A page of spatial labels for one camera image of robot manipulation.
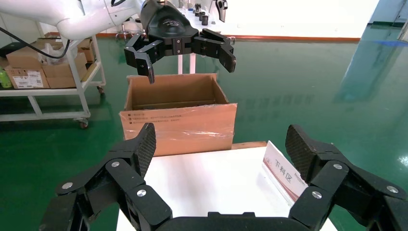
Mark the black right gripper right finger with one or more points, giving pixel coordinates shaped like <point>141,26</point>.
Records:
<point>338,180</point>

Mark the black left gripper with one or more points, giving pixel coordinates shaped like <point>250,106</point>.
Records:
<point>169,28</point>

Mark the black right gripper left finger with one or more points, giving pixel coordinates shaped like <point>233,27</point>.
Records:
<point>127,178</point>

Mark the large cardboard box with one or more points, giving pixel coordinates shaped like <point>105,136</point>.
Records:
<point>178,127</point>

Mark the plain cardboard box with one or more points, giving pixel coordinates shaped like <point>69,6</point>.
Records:
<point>63,83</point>
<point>63,70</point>
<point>87,51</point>
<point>22,60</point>

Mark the cardboard box with white label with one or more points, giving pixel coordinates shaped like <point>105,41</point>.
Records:
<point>27,79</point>

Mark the white metal leg table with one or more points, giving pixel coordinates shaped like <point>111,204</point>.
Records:
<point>192,63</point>

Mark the white red sign card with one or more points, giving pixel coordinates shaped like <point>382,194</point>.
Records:
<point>280,172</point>

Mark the black round stool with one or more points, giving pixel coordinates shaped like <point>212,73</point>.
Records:
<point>122,33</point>

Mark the white wheeled shelf cart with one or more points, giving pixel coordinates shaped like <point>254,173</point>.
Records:
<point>47,92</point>

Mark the clear plastic bag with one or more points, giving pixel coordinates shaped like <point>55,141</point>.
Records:
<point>55,51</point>

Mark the green bottle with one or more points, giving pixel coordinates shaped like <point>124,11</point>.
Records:
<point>4,79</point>

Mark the black bag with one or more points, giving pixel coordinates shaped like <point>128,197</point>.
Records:
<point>9,49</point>

